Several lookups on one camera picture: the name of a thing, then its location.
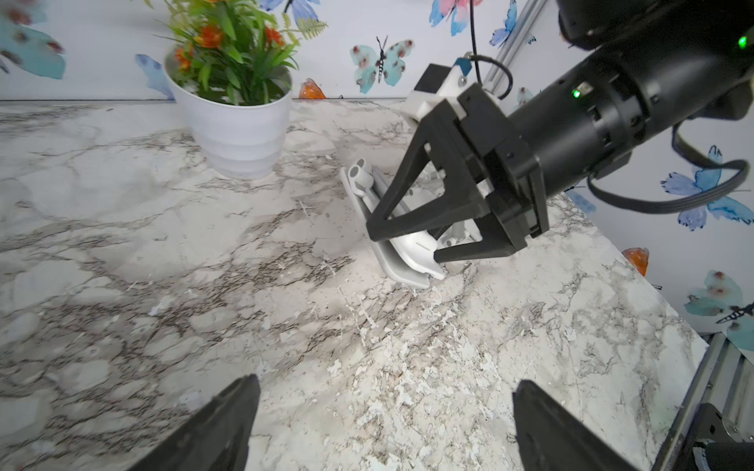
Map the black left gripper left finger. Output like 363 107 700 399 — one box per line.
130 375 260 471

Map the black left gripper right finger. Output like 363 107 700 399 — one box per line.
512 380 633 471

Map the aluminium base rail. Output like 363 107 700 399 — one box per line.
652 334 753 470

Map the green artificial plant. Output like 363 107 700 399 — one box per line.
135 0 328 106

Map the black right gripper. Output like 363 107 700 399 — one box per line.
366 84 550 263

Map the white flower pot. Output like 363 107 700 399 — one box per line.
163 53 294 180

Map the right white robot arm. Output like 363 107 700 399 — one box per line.
366 1 753 263

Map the aluminium frame post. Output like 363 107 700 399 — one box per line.
483 0 549 96

